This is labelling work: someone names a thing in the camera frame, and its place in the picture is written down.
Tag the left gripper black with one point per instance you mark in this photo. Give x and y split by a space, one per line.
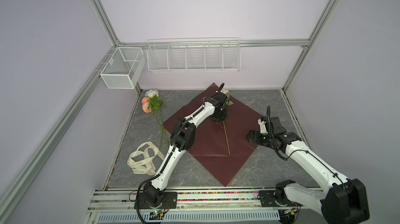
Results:
224 118

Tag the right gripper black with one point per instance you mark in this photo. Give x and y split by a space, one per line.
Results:
255 139

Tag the dark red wrapping paper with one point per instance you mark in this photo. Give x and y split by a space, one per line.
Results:
221 156

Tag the white fake flower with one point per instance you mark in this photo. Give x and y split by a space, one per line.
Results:
151 93

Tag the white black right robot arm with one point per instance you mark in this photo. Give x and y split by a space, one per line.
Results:
341 200

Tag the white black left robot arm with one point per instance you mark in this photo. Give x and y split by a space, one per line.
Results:
182 138

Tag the cream printed ribbon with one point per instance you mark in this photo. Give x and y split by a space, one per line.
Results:
143 158

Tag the small white mesh basket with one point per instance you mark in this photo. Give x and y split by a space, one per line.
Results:
124 67

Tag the white perforated vent panel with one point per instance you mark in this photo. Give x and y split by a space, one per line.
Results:
174 217

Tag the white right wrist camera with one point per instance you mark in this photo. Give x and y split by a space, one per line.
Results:
262 126

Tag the long white wire basket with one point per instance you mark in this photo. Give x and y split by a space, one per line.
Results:
194 55

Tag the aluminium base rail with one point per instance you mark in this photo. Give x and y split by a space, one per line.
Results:
194 199

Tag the aluminium frame profile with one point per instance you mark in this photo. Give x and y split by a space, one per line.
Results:
20 186

